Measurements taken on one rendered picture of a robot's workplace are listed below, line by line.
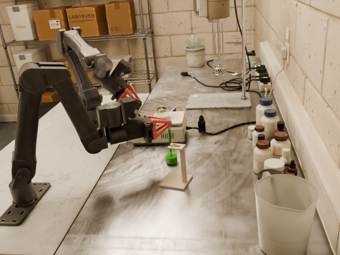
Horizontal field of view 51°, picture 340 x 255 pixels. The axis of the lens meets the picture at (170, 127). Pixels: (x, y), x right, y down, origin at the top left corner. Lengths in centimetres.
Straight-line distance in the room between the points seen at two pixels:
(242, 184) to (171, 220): 26
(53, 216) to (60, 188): 14
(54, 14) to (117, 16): 60
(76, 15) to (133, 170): 256
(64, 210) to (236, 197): 49
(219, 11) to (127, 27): 195
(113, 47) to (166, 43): 57
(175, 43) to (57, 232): 297
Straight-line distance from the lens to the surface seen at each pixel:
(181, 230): 92
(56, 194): 116
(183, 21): 370
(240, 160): 121
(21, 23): 386
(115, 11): 344
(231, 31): 370
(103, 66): 132
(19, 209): 112
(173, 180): 109
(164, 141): 132
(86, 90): 155
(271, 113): 128
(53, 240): 98
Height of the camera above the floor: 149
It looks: 24 degrees down
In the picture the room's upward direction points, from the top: 5 degrees counter-clockwise
